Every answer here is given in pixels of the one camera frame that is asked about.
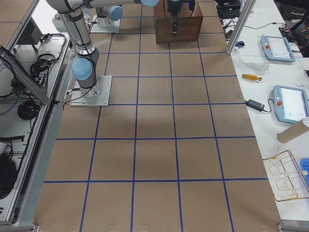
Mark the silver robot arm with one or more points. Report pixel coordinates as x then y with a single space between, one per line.
84 67
107 16

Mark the dark wooden drawer cabinet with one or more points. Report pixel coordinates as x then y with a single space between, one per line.
177 21

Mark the black power adapter brick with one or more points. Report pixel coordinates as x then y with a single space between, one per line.
255 105

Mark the small blue device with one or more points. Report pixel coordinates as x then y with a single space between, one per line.
240 44

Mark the clear light bulb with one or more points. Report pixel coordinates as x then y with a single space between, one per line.
262 67

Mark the near teach pendant tablet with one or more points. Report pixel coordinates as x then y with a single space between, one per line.
290 104

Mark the teach pendant tablet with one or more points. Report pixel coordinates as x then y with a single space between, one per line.
277 49
290 104

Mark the far teach pendant tablet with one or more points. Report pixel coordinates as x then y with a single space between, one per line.
277 49

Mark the cardboard tube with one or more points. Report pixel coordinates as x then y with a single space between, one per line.
294 131

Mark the blue plastic tray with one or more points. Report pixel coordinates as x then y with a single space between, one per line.
304 166

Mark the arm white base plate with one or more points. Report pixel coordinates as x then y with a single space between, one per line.
98 95
104 25

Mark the aluminium frame post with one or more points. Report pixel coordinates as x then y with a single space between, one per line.
248 6

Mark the gold wire rack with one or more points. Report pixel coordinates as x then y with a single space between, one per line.
285 177

